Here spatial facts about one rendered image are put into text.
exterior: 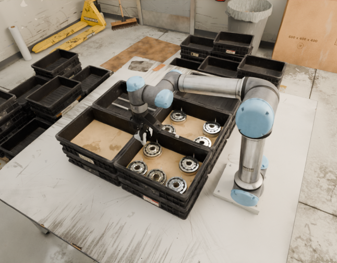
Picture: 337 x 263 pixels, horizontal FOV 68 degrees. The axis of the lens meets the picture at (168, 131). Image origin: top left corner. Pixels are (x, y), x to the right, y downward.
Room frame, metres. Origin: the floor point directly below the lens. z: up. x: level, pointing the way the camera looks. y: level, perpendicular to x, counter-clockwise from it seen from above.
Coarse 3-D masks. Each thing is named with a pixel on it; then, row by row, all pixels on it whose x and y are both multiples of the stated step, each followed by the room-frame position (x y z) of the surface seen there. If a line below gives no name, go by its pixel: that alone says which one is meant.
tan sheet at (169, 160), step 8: (168, 152) 0.87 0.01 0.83; (144, 160) 0.83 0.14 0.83; (152, 160) 0.83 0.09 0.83; (160, 160) 0.82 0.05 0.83; (168, 160) 0.82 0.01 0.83; (176, 160) 0.82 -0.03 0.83; (152, 168) 0.78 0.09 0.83; (160, 168) 0.77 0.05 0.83; (168, 168) 0.77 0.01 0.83; (176, 168) 0.77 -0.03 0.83; (168, 176) 0.72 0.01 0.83; (184, 176) 0.71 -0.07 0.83; (192, 176) 0.71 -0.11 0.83
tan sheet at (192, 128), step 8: (168, 120) 1.13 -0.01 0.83; (192, 120) 1.12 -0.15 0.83; (200, 120) 1.12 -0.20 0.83; (176, 128) 1.06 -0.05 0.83; (184, 128) 1.05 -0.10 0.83; (192, 128) 1.05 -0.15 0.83; (200, 128) 1.04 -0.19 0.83; (184, 136) 0.99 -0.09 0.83; (192, 136) 0.98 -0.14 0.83; (200, 136) 0.98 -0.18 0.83; (208, 136) 0.98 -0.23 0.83; (216, 136) 0.97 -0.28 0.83
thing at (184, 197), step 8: (168, 136) 0.90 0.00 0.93; (192, 144) 0.84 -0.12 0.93; (208, 160) 0.74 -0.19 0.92; (120, 168) 0.72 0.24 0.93; (200, 168) 0.69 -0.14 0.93; (136, 176) 0.67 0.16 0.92; (144, 176) 0.66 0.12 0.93; (152, 184) 0.62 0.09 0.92; (160, 184) 0.61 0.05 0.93; (192, 184) 0.60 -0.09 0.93; (168, 192) 0.58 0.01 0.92; (176, 192) 0.57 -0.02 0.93
